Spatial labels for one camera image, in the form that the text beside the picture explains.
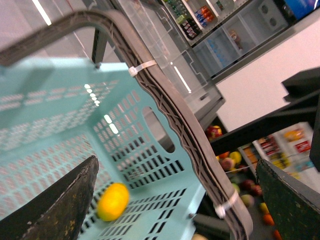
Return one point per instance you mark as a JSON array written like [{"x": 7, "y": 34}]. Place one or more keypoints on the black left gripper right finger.
[{"x": 293, "y": 206}]

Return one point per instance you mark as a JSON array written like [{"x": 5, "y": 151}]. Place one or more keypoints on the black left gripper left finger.
[{"x": 58, "y": 212}]

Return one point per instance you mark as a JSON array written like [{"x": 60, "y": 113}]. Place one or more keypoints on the yellow lemon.
[{"x": 113, "y": 202}]

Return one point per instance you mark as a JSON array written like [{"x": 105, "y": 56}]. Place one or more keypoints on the light teal shopping basket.
[{"x": 54, "y": 101}]

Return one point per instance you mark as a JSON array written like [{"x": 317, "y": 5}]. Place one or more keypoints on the white zip tie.
[{"x": 134, "y": 70}]

